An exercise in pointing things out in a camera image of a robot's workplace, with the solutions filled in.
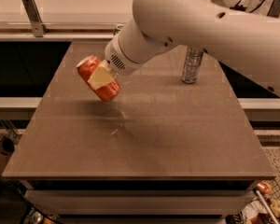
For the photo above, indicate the wire basket with items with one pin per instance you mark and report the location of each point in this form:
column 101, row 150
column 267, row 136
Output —
column 264, row 208

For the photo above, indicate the left metal glass bracket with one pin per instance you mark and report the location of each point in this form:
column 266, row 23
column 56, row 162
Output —
column 38, row 27

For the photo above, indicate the metal glass bracket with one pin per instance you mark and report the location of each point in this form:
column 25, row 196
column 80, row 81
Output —
column 274, row 10
column 38, row 27

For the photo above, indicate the red Coca-Cola can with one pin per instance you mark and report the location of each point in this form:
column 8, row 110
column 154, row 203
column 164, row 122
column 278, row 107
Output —
column 86, row 68

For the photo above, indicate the green soda can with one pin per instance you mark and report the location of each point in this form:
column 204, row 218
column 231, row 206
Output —
column 118, row 28

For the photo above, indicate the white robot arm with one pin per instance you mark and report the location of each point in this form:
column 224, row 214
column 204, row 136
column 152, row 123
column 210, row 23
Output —
column 245, row 42

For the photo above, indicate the dark round object left floor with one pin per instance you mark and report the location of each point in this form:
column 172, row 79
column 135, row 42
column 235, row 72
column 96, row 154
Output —
column 7, row 147

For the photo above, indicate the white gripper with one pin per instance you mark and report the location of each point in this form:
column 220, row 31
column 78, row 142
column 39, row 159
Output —
column 118, row 60

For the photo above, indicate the silver slim energy can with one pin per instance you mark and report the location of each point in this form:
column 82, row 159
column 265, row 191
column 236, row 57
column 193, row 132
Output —
column 192, row 64

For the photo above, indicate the right metal glass bracket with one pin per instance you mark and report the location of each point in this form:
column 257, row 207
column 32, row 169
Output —
column 274, row 10

